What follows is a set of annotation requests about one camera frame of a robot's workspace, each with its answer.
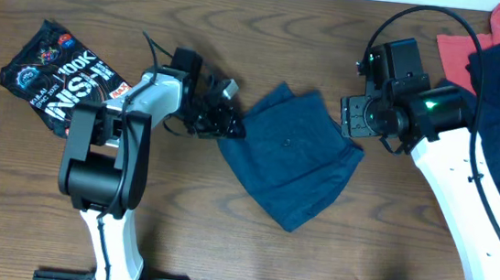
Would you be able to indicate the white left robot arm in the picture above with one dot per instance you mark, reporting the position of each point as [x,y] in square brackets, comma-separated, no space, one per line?
[105,161]

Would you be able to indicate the red cloth garment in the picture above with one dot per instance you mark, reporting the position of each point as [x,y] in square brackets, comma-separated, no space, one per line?
[455,51]

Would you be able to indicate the black printed folded t-shirt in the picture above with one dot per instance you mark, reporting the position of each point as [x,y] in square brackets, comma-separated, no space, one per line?
[54,71]

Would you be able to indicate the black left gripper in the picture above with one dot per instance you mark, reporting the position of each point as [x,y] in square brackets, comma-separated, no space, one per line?
[221,129]

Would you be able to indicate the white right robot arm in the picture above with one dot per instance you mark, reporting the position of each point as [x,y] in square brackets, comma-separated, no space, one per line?
[435,128]

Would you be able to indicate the navy blue shorts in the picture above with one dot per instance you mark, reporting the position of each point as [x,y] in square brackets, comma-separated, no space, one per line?
[293,161]

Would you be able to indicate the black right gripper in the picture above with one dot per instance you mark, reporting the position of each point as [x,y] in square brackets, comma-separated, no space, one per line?
[352,117]

